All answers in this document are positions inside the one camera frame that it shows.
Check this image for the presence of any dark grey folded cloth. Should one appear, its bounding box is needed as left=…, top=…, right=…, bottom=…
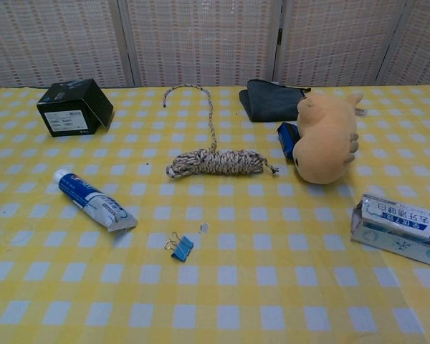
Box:
left=239, top=79, right=312, bottom=123

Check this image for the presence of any black cardboard box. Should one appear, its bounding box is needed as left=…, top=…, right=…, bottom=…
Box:
left=36, top=78, right=115, bottom=138

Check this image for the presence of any blue white toothpaste carton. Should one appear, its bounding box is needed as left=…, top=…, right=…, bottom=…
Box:
left=350, top=193, right=430, bottom=270

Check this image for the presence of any woven folding screen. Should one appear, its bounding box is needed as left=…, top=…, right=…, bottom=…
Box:
left=0, top=0, right=430, bottom=90

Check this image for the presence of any blue object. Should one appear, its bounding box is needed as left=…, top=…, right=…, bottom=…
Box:
left=276, top=122, right=302, bottom=163

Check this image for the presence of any braided multicolour rope bundle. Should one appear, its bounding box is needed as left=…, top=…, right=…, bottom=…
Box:
left=163, top=84, right=280, bottom=179

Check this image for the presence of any orange plush toy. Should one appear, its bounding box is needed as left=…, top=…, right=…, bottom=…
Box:
left=294, top=91, right=366, bottom=185

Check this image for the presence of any blue binder clip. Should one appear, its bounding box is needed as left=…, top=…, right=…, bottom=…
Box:
left=164, top=231, right=194, bottom=260

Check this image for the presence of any blue white toothpaste tube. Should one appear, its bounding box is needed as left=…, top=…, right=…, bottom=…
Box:
left=53, top=169, right=138, bottom=232

